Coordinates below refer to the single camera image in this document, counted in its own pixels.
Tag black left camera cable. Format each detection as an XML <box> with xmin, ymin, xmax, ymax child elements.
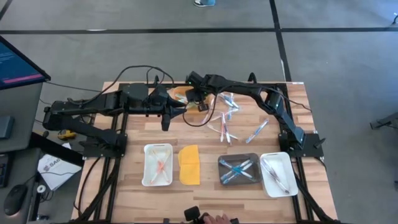
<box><xmin>83</xmin><ymin>64</ymin><xmax>175</xmax><ymax>105</ymax></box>

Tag clear plastic bags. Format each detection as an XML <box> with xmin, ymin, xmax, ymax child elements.
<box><xmin>207</xmin><ymin>123</ymin><xmax>239</xmax><ymax>141</ymax></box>
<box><xmin>221</xmin><ymin>92</ymin><xmax>241</xmax><ymax>110</ymax></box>

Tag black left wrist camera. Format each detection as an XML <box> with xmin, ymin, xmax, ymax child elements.
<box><xmin>150</xmin><ymin>84</ymin><xmax>169</xmax><ymax>101</ymax></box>

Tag thin black floor cable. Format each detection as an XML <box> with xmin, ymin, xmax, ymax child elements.
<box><xmin>44</xmin><ymin>80</ymin><xmax>103</xmax><ymax>94</ymax></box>

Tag yellow hand tool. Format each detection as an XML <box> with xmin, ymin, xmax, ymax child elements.
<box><xmin>57</xmin><ymin>128</ymin><xmax>78</xmax><ymax>141</ymax></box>

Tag black blocky object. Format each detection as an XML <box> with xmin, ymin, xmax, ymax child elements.
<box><xmin>183</xmin><ymin>205</ymin><xmax>210</xmax><ymax>224</ymax></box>

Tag dark blue box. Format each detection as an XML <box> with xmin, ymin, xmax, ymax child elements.
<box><xmin>0</xmin><ymin>115</ymin><xmax>16</xmax><ymax>140</ymax></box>

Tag green toothbrush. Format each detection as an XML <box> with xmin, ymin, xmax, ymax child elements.
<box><xmin>174</xmin><ymin>93</ymin><xmax>190</xmax><ymax>105</ymax></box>

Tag black stand foot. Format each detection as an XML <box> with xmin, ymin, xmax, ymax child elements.
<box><xmin>369</xmin><ymin>111</ymin><xmax>398</xmax><ymax>131</ymax></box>

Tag monitor with blue screen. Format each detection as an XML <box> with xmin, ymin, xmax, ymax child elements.
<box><xmin>0</xmin><ymin>35</ymin><xmax>52</xmax><ymax>91</ymax></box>

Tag grey translucent plastic bin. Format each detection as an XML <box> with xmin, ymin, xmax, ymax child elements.
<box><xmin>217</xmin><ymin>152</ymin><xmax>263</xmax><ymax>187</ymax></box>

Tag black right camera cable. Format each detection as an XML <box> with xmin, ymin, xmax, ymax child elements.
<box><xmin>182</xmin><ymin>93</ymin><xmax>219</xmax><ymax>128</ymax></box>

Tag black computer keyboard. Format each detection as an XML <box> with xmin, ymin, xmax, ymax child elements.
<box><xmin>0</xmin><ymin>153</ymin><xmax>12</xmax><ymax>189</ymax></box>

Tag black computer mouse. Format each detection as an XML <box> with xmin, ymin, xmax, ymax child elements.
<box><xmin>3</xmin><ymin>184</ymin><xmax>29</xmax><ymax>217</ymax></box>

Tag white paper booklet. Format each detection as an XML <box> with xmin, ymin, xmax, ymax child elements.
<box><xmin>37</xmin><ymin>142</ymin><xmax>83</xmax><ymax>192</ymax></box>

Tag white plastic bin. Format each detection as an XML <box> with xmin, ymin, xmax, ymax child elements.
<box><xmin>259</xmin><ymin>151</ymin><xmax>299</xmax><ymax>198</ymax></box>
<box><xmin>141</xmin><ymin>143</ymin><xmax>174</xmax><ymax>187</ymax></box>

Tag black aluminium frame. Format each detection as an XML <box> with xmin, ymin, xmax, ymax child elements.
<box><xmin>70</xmin><ymin>72</ymin><xmax>340</xmax><ymax>224</ymax></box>

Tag person's hand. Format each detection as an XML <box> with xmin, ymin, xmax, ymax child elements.
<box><xmin>203</xmin><ymin>213</ymin><xmax>233</xmax><ymax>224</ymax></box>

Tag yellow folded cloth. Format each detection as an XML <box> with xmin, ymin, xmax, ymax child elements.
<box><xmin>177</xmin><ymin>144</ymin><xmax>201</xmax><ymax>186</ymax></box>

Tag orange plastic bin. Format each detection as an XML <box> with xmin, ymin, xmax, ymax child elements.
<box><xmin>169</xmin><ymin>86</ymin><xmax>200</xmax><ymax>110</ymax></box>

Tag dark grey computer desk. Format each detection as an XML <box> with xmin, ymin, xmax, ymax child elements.
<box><xmin>0</xmin><ymin>82</ymin><xmax>85</xmax><ymax>224</ymax></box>

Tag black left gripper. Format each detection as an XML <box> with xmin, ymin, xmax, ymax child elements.
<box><xmin>144</xmin><ymin>93</ymin><xmax>188</xmax><ymax>132</ymax></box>

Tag black camera cable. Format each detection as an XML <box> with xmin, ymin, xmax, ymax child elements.
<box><xmin>182</xmin><ymin>93</ymin><xmax>219</xmax><ymax>128</ymax></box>
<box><xmin>83</xmin><ymin>64</ymin><xmax>175</xmax><ymax>105</ymax></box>

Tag thick black cable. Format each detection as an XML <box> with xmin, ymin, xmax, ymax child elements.
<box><xmin>72</xmin><ymin>156</ymin><xmax>103</xmax><ymax>218</ymax></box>

